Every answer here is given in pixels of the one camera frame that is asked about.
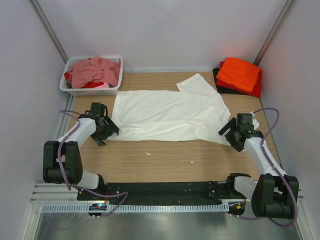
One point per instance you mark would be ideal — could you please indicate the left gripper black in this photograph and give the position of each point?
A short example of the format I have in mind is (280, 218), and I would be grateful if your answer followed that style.
(111, 129)

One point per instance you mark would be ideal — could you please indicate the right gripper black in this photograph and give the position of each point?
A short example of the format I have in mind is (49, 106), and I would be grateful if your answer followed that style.
(231, 124)

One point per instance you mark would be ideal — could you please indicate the white t shirt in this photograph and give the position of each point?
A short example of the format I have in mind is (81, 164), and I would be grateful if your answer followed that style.
(195, 112)

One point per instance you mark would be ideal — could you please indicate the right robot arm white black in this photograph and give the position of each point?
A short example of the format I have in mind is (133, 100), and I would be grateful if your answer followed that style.
(275, 194)

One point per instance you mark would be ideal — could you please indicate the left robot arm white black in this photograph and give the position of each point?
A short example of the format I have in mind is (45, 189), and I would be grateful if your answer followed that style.
(62, 162)

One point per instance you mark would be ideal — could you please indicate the red folded t shirt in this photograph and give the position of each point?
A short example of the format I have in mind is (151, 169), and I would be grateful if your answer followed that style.
(224, 88)

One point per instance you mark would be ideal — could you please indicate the orange folded t shirt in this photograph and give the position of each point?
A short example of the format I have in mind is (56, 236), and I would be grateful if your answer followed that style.
(239, 73)

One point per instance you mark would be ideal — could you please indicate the white plastic laundry basket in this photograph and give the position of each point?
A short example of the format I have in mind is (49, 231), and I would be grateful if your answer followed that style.
(63, 85)

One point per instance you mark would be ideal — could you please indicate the pink crumpled shirt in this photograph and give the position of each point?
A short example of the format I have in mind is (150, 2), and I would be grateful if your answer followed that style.
(94, 69)

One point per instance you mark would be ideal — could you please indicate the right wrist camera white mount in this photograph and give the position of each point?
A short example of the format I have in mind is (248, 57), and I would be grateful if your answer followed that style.
(255, 122)

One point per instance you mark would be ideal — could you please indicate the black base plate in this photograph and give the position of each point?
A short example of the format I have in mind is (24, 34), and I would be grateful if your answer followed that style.
(171, 193)

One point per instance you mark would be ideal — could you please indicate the white slotted cable duct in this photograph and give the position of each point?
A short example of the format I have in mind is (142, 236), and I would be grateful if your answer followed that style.
(105, 208)

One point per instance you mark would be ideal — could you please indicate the aluminium frame rail front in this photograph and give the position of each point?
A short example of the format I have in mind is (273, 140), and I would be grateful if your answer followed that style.
(53, 193)

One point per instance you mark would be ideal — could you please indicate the left aluminium corner post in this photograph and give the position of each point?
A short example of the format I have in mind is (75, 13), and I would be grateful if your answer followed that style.
(48, 28)

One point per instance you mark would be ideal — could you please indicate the aluminium corner post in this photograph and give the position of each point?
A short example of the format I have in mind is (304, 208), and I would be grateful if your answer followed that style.
(48, 28)
(279, 21)

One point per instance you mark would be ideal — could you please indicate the right aluminium corner post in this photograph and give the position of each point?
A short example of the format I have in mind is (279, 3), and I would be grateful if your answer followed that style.
(279, 21)

